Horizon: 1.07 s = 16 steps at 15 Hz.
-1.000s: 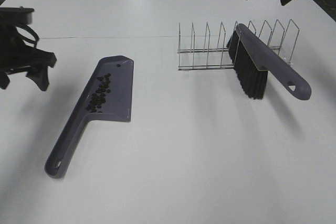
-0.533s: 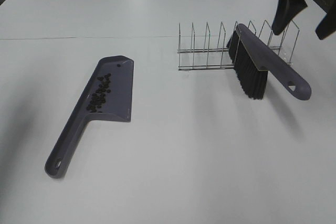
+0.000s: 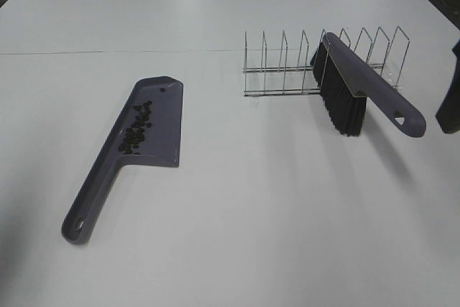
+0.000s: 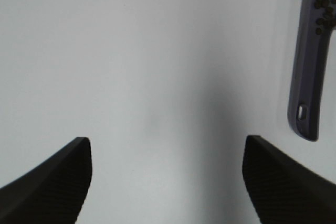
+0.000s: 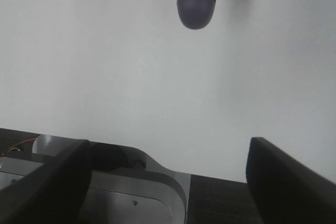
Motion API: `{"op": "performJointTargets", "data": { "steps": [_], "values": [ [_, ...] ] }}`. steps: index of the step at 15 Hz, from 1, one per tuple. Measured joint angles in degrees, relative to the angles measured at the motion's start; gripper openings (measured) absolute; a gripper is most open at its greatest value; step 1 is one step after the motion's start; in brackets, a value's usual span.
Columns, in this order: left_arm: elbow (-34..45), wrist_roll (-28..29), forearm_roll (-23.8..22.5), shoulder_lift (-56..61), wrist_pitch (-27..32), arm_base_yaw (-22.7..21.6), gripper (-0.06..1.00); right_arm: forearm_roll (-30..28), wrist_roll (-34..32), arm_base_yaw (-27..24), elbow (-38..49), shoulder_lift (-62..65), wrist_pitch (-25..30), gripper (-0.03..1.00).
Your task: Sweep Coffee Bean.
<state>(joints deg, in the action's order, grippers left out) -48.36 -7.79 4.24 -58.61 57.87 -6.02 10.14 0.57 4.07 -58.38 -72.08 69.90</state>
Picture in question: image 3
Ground purple brush black bristles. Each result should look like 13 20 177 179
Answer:
312 32 426 138

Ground metal wire rack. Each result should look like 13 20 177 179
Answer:
242 26 411 97

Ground pile of coffee beans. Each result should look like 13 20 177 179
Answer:
116 86 167 155

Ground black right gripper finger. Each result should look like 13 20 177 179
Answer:
436 42 459 134

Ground purple plastic dustpan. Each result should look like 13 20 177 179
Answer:
61 76 183 244

